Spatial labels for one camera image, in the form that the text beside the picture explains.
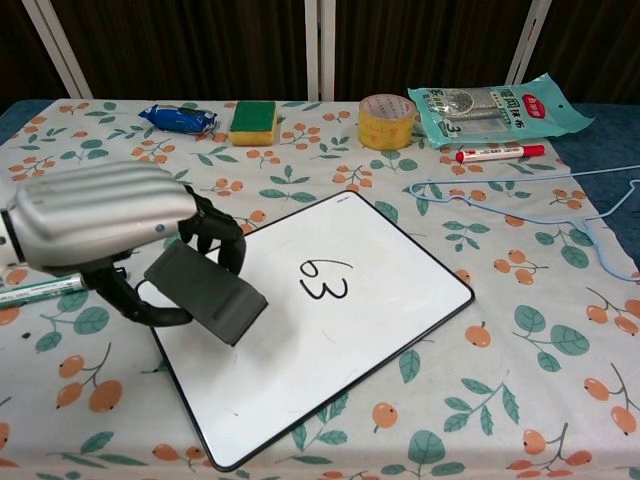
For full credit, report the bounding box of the green yellow sponge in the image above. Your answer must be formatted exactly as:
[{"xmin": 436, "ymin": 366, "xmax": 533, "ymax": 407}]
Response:
[{"xmin": 229, "ymin": 100, "xmax": 279, "ymax": 148}]

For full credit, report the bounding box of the floral tablecloth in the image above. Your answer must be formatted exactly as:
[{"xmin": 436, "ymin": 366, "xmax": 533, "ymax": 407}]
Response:
[{"xmin": 0, "ymin": 97, "xmax": 640, "ymax": 480}]

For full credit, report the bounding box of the red marker pen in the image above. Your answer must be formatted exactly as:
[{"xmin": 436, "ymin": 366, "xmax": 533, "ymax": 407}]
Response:
[{"xmin": 454, "ymin": 143, "xmax": 546, "ymax": 165}]

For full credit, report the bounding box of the yellow tape roll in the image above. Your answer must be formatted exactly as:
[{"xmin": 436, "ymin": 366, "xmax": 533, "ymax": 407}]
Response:
[{"xmin": 357, "ymin": 93, "xmax": 417, "ymax": 151}]

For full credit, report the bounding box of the blue cookie packet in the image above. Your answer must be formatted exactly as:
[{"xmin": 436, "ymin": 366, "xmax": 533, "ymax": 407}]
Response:
[{"xmin": 138, "ymin": 103, "xmax": 219, "ymax": 135}]

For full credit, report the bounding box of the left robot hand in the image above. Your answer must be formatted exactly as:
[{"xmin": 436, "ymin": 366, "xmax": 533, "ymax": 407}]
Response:
[{"xmin": 0, "ymin": 159, "xmax": 248, "ymax": 327}]

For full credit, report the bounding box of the grey whiteboard eraser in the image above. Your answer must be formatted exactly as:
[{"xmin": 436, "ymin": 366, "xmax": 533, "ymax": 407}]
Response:
[{"xmin": 143, "ymin": 238, "xmax": 270, "ymax": 347}]

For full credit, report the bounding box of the light blue wire hanger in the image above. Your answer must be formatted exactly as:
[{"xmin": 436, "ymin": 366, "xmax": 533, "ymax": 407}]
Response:
[{"xmin": 409, "ymin": 164, "xmax": 640, "ymax": 282}]

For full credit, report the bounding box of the teal cleaning cloth package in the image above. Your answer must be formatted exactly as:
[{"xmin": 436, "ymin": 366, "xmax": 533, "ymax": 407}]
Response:
[{"xmin": 407, "ymin": 72, "xmax": 596, "ymax": 150}]

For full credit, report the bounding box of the white whiteboard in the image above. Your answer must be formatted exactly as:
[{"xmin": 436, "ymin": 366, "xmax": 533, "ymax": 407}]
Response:
[{"xmin": 134, "ymin": 189, "xmax": 475, "ymax": 472}]

